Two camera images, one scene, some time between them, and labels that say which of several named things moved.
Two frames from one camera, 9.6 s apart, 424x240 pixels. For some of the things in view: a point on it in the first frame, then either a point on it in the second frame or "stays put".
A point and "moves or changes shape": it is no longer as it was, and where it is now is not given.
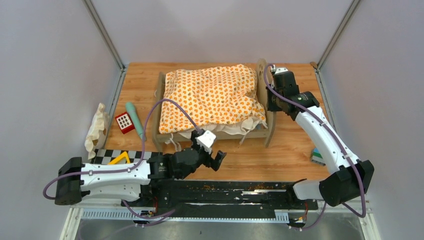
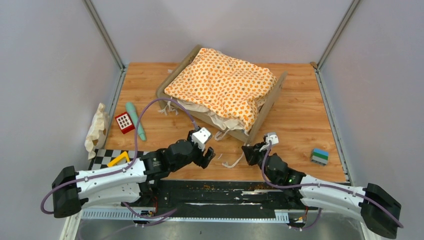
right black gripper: (270, 107) → (252, 153)
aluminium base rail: (210, 201) stays put
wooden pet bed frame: (268, 134) moves or changes shape
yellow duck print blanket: (224, 99) moves or changes shape
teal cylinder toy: (131, 108) stays put
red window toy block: (125, 122) stays put
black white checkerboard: (106, 156) stays put
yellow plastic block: (116, 160) stays put
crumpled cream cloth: (96, 136) stays put
